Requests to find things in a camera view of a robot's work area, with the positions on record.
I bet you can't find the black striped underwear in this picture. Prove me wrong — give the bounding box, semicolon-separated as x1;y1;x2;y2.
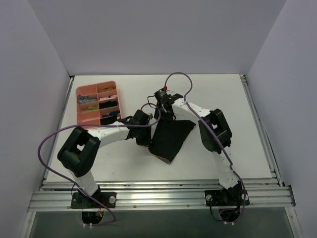
148;119;196;164

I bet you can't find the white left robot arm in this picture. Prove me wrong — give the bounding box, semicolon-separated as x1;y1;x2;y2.
57;110;152;208

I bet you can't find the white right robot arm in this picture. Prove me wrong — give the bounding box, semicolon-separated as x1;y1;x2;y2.
154;88;238;205

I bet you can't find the navy garment in box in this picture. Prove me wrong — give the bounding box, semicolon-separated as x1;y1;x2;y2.
101;111;120;120

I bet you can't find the black garment in lower compartment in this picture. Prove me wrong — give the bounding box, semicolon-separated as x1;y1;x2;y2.
100;116;118;125

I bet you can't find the black rolled garment in box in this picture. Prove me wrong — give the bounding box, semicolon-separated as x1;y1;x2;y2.
99;101;118;110

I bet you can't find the pink garment in box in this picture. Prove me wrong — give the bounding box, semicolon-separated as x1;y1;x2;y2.
99;95;117;102

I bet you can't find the olive garment in box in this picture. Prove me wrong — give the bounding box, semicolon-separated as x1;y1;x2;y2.
80;106;98;113

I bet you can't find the yellow garment in box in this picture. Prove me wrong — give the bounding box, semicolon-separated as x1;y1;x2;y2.
98;86;116;93

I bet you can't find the pink compartment organizer box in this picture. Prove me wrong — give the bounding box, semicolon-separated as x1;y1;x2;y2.
76;81;122;125

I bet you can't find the striped rolled garment in box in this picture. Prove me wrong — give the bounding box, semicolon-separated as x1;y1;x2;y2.
77;95;98;105

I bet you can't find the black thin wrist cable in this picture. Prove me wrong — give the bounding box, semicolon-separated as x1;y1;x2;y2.
146;95;159;109

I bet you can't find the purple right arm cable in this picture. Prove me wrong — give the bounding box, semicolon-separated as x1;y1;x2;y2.
164;72;250;221

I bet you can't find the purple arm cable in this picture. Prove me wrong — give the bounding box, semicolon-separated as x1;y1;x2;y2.
36;103;162;227
164;72;250;221

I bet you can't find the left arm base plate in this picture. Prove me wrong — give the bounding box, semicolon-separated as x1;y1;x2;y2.
70;191;116;209

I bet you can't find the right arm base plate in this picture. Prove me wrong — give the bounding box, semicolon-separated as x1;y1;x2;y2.
204;188;244;206

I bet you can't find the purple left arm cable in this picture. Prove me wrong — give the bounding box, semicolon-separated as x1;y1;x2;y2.
36;103;162;227

